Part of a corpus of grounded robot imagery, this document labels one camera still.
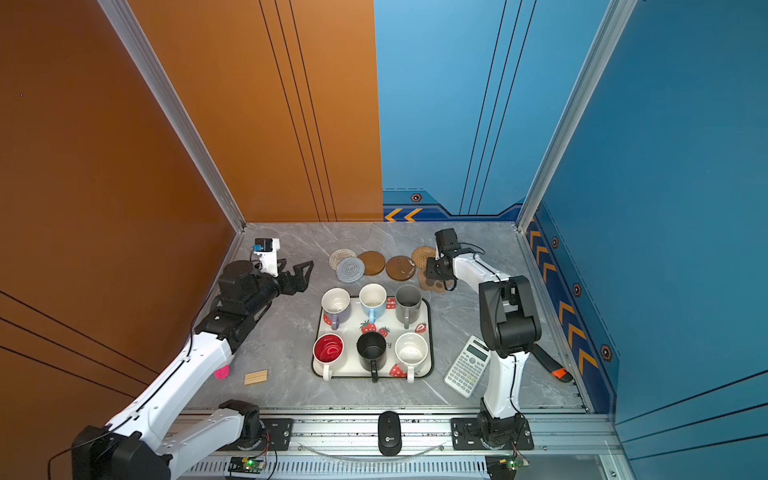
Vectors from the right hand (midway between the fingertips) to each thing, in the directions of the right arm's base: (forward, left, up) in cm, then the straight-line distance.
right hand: (432, 270), depth 101 cm
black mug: (-27, +19, -3) cm, 34 cm away
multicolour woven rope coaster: (+9, +33, -2) cm, 34 cm away
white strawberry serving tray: (-18, +15, -4) cm, 24 cm away
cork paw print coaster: (-3, +1, -4) cm, 5 cm away
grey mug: (-14, +9, +4) cm, 17 cm away
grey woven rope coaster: (+3, +29, -3) cm, 29 cm away
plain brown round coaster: (+7, +21, -4) cm, 22 cm away
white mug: (-26, +8, -4) cm, 28 cm away
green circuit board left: (-53, +49, -6) cm, 72 cm away
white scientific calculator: (-32, -7, -4) cm, 33 cm away
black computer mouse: (-48, +14, -3) cm, 50 cm away
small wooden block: (-34, +52, -3) cm, 62 cm away
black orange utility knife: (-30, -31, -5) cm, 44 cm away
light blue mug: (-12, +20, 0) cm, 23 cm away
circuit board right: (-54, -13, -6) cm, 56 cm away
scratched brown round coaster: (+4, +11, -3) cm, 12 cm away
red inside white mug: (-27, +32, -2) cm, 42 cm away
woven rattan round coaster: (+11, +3, -4) cm, 12 cm away
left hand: (-12, +37, +21) cm, 44 cm away
